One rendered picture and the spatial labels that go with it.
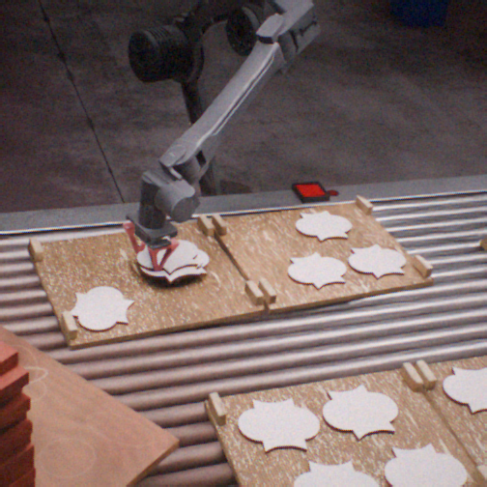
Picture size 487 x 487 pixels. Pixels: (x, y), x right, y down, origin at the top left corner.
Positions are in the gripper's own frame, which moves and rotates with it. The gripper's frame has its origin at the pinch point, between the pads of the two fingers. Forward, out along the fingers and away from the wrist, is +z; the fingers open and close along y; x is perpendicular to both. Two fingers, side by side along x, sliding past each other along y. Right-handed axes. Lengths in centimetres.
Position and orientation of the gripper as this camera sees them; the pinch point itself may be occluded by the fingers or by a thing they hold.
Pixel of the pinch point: (148, 259)
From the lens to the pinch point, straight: 191.1
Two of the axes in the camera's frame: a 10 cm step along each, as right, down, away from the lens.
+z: -1.3, 8.4, 5.3
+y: 6.1, 4.9, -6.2
